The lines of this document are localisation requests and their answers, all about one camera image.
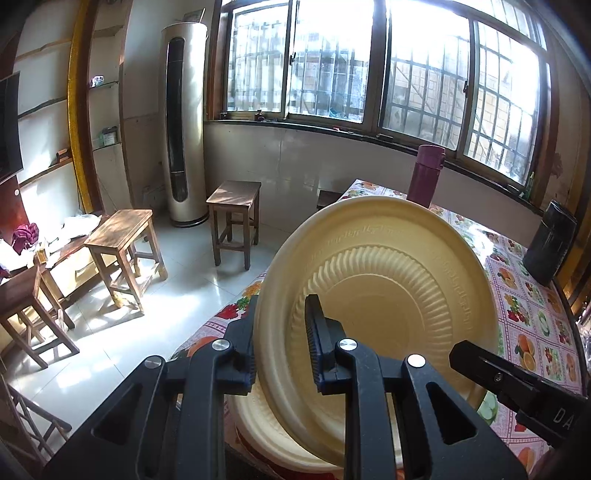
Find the maroon cloth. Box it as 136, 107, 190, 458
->
11, 222, 40, 255

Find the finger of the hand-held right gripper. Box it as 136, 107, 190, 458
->
450, 340, 542, 412

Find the wooden wall shelf unit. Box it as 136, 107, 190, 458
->
0, 0, 126, 217

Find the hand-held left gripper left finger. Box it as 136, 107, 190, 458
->
44, 295, 258, 480

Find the black electric kettle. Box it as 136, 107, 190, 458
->
522, 199, 578, 287

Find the maroon thermos bottle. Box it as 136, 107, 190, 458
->
406, 144, 447, 209

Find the wooden folding chair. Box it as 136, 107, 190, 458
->
0, 373, 73, 468

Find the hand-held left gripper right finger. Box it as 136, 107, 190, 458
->
305, 294, 527, 480

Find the reddish wooden stool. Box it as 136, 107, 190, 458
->
0, 265, 81, 370

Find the brown wooden stool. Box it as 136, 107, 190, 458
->
206, 180, 262, 271

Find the low wooden bench with cloths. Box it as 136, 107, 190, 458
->
0, 217, 108, 298

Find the black television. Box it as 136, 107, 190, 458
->
0, 72, 24, 184

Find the white crumpled bag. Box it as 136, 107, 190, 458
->
61, 213, 105, 241

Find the dark wooden stool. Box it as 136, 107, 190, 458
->
316, 189, 343, 212

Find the floral fruit print tablecloth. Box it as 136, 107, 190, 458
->
168, 178, 583, 480

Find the barred window with brown frame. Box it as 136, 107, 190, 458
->
207, 0, 556, 197

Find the light wooden stool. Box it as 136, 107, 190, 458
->
84, 209, 168, 315

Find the white tower air conditioner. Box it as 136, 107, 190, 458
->
160, 21, 210, 228

